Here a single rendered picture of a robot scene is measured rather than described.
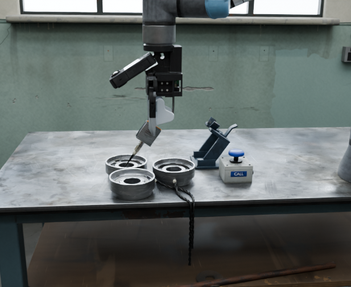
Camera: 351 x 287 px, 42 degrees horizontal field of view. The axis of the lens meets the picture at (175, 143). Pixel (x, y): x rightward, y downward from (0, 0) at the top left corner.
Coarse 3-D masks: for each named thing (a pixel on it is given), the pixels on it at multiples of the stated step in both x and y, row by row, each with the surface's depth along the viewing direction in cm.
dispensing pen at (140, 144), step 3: (144, 123) 109; (159, 129) 109; (138, 132) 109; (141, 141) 109; (138, 144) 109; (141, 144) 109; (135, 147) 110; (138, 147) 109; (135, 150) 110; (138, 150) 110; (135, 153) 110; (132, 156) 110; (129, 159) 110; (126, 165) 111
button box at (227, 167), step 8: (224, 160) 114; (232, 160) 113; (240, 160) 113; (248, 160) 115; (224, 168) 111; (232, 168) 110; (240, 168) 110; (248, 168) 111; (224, 176) 111; (232, 176) 111; (240, 176) 111; (248, 176) 111
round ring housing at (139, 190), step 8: (136, 168) 109; (112, 176) 106; (120, 176) 107; (144, 176) 107; (152, 176) 106; (112, 184) 101; (120, 184) 100; (128, 184) 99; (136, 184) 99; (144, 184) 100; (152, 184) 103; (112, 192) 104; (120, 192) 100; (128, 192) 100; (136, 192) 100; (144, 192) 101
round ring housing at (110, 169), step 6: (114, 156) 118; (120, 156) 119; (126, 156) 119; (138, 156) 118; (108, 162) 116; (120, 162) 116; (126, 162) 116; (132, 162) 116; (144, 162) 116; (108, 168) 111; (114, 168) 110; (120, 168) 109; (126, 168) 109; (138, 168) 111; (144, 168) 113; (108, 174) 112
